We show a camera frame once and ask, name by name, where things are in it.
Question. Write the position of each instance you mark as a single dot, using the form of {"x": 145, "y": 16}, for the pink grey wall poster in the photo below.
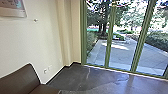
{"x": 11, "y": 7}

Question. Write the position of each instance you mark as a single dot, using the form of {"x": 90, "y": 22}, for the brown sofa seat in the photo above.
{"x": 20, "y": 83}

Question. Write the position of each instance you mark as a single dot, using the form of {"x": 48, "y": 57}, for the white wall outlet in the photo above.
{"x": 47, "y": 69}

